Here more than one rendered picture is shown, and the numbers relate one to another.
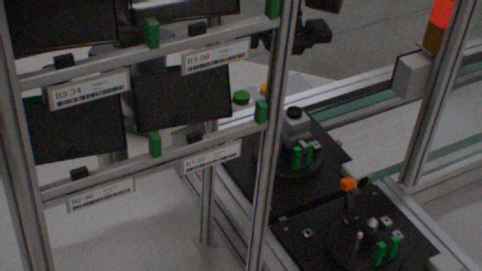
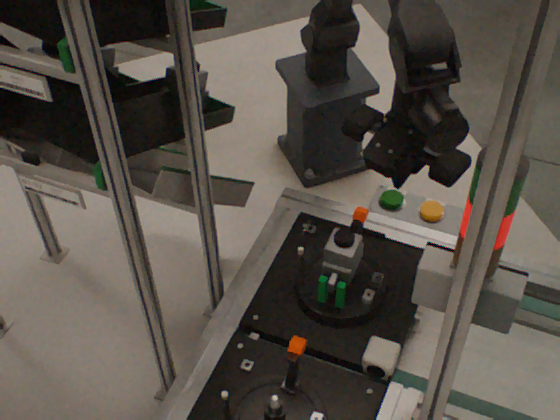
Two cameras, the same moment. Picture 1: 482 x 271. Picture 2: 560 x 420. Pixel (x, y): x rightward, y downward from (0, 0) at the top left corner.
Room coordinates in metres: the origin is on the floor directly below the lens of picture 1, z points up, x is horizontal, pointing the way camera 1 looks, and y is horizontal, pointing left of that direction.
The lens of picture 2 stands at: (0.49, -0.65, 1.94)
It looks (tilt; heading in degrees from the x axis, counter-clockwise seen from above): 51 degrees down; 55
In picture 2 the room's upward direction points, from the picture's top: straight up
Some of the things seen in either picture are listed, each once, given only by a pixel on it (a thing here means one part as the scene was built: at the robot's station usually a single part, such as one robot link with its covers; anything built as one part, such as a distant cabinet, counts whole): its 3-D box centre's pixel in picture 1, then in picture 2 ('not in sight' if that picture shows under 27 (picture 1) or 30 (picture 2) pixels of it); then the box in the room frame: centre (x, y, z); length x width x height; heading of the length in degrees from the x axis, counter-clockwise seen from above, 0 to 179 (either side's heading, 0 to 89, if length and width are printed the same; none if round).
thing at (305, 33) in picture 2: not in sight; (331, 31); (1.20, 0.25, 1.15); 0.09 x 0.07 x 0.06; 163
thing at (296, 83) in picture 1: (266, 101); (429, 224); (1.20, -0.05, 0.93); 0.21 x 0.07 x 0.06; 122
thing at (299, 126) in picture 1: (295, 127); (341, 256); (0.96, -0.10, 1.06); 0.08 x 0.04 x 0.07; 32
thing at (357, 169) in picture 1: (355, 175); (380, 358); (0.94, -0.23, 0.97); 0.05 x 0.05 x 0.04; 32
